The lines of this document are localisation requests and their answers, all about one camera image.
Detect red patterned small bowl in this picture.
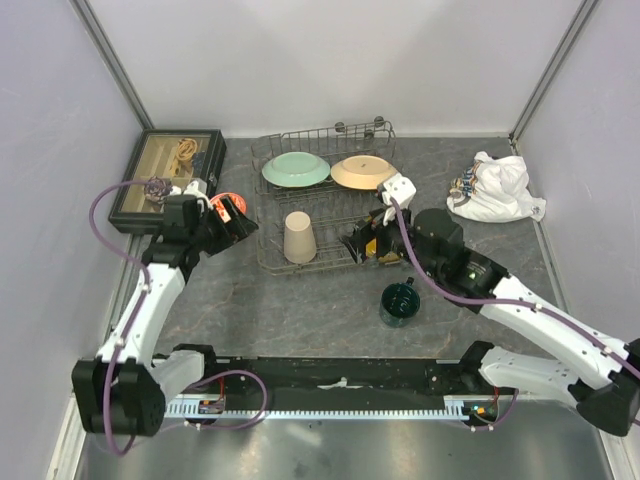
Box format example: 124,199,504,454
210,192,247,222

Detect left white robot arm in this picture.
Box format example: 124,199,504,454
71,194,258,437

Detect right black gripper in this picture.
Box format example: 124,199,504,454
339,198,442,279

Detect grey slotted cable duct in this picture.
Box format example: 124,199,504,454
164,395,488,423

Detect beige paper cup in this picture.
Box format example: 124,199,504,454
283,211,317,264

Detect black glass-lid jewelry box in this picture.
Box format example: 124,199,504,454
109,129,227,235

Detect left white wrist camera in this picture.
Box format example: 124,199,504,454
169,178,209,202

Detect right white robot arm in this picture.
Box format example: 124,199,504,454
341,209,639,437

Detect grey wire dish rack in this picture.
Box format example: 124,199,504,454
251,116,404,275

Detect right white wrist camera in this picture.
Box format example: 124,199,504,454
377,173,417,226

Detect yellow patterned plate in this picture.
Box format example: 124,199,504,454
365,239,400,264

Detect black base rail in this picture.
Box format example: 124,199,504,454
182,342,513,412

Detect dark green mug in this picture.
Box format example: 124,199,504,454
379,277,421,328

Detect crumpled white printed cloth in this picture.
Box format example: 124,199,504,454
446,151,546,223

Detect mint green plate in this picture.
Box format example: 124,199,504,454
261,152,331,188

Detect beige bird plate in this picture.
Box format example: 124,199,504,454
331,155,398,190

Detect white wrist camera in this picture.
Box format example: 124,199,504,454
169,178,209,202
377,173,417,226

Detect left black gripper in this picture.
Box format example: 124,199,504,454
189,195,257,258

